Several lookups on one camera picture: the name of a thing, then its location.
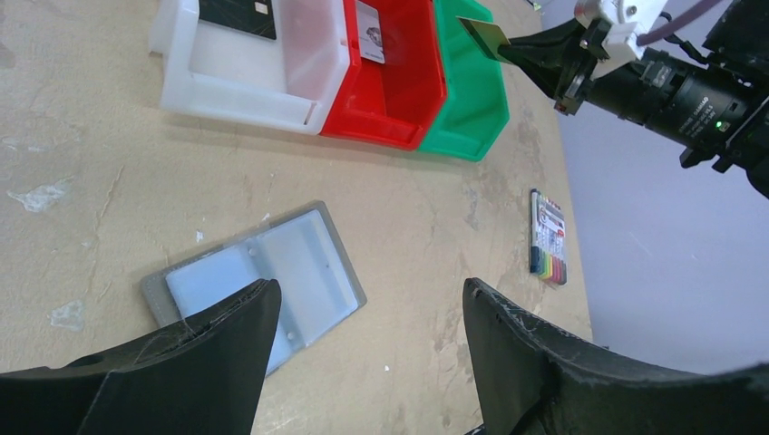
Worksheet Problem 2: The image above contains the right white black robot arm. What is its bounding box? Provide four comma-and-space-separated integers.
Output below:
496, 1, 768, 194

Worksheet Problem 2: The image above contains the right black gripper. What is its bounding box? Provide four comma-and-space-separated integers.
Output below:
497, 18, 601, 115

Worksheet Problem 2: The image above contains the grey leather card holder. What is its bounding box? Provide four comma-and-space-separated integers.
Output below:
141, 200, 367, 373

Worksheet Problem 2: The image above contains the gold card black stripe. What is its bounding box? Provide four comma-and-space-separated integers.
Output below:
457, 16, 510, 63

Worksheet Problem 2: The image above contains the black credit card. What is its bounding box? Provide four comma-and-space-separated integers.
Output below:
199, 0, 277, 41

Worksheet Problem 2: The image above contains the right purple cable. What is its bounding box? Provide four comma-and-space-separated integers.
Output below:
637, 0, 725, 48

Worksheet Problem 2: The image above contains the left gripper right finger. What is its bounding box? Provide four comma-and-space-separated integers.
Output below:
462, 278, 768, 434

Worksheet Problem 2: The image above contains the white plastic bin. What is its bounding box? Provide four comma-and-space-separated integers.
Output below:
149, 1, 350, 135

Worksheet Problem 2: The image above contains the green plastic bin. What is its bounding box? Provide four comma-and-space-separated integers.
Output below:
417, 0, 510, 162

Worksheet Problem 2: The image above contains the silver pink credit card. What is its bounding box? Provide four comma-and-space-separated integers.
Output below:
355, 1, 385, 64

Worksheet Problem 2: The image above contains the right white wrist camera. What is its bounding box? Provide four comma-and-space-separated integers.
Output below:
573, 0, 667, 66

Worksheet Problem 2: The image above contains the box of coloured markers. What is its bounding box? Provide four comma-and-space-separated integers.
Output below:
530, 188, 568, 285

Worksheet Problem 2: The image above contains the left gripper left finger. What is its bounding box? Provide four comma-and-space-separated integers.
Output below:
1, 279, 282, 434

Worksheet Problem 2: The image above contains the red plastic bin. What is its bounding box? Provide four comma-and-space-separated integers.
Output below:
321, 1, 448, 151

